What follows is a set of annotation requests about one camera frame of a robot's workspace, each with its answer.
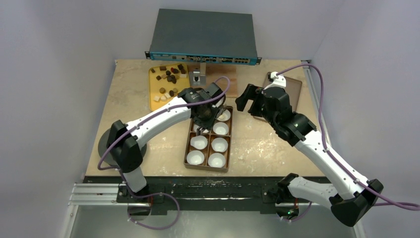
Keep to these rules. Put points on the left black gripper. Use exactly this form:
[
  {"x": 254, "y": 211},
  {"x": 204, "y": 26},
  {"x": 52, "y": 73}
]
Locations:
[{"x": 207, "y": 124}]

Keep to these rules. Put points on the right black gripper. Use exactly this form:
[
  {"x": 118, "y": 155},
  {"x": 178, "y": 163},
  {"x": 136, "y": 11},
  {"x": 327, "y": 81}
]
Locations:
[{"x": 255, "y": 102}]

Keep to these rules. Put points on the metal tongs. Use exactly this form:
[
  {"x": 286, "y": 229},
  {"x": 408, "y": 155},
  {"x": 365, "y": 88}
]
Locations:
[{"x": 200, "y": 130}]

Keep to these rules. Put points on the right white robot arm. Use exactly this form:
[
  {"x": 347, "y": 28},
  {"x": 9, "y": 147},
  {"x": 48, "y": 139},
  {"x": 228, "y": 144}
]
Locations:
[{"x": 348, "y": 196}]

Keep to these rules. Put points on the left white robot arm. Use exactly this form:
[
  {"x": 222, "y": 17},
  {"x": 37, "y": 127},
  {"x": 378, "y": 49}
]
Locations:
[{"x": 126, "y": 140}]

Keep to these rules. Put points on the brown chocolate box tray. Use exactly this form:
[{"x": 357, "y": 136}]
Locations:
[{"x": 208, "y": 151}]

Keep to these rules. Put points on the grey metal stand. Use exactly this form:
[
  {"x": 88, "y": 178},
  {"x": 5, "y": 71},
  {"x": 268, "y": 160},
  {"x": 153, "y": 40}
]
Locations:
[{"x": 198, "y": 74}]

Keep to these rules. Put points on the brown box lid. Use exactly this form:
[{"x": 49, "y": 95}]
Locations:
[{"x": 293, "y": 89}]

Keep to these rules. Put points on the wooden board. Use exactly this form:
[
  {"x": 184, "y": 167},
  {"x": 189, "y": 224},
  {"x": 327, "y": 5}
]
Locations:
[{"x": 215, "y": 71}]

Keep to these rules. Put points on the yellow tray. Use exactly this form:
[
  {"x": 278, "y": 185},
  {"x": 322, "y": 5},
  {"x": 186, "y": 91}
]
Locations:
[{"x": 165, "y": 82}]

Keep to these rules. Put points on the grey round speaker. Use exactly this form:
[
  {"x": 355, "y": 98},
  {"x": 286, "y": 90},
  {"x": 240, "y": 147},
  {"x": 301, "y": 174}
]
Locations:
[{"x": 102, "y": 147}]

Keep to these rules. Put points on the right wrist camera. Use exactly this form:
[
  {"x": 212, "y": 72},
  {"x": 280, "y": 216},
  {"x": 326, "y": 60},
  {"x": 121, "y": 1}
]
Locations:
[{"x": 276, "y": 80}]

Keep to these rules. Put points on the blue network switch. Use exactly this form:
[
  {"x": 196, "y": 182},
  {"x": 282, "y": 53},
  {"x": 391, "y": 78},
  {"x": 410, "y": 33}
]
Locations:
[{"x": 204, "y": 37}]

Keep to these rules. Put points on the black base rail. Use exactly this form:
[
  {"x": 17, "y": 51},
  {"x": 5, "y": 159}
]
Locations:
[{"x": 168, "y": 193}]

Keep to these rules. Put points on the aluminium frame rail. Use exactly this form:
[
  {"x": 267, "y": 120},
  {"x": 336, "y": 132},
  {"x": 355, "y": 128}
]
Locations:
[{"x": 94, "y": 194}]

